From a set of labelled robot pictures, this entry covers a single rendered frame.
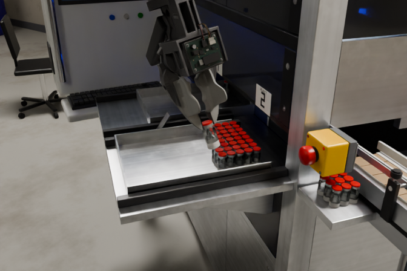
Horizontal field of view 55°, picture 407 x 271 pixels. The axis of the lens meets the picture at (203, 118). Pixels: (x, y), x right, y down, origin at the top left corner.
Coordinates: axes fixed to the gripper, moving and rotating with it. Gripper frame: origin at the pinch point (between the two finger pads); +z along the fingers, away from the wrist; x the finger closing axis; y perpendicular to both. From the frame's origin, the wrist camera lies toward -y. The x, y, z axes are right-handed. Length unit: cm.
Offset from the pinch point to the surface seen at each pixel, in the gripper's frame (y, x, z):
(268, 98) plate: -22.3, 28.4, 9.0
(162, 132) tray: -44.5, 6.5, 11.9
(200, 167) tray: -27.2, 7.3, 19.3
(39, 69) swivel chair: -294, 3, -11
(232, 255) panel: -58, 20, 69
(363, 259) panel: -14, 39, 61
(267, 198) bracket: -23.1, 20.5, 33.9
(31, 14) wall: -683, 59, -95
